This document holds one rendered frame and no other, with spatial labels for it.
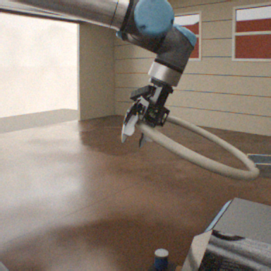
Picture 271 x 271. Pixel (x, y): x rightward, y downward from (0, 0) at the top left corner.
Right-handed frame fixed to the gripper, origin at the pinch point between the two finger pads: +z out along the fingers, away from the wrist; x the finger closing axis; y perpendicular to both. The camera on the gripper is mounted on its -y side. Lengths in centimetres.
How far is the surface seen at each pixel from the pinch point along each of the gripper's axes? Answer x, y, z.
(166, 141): 2.7, 13.4, -6.7
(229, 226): 50, 12, 20
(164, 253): 86, -47, 93
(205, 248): 41, 15, 29
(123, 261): 68, -62, 119
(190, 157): 7.8, 19.2, -6.2
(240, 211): 62, 4, 17
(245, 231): 53, 18, 18
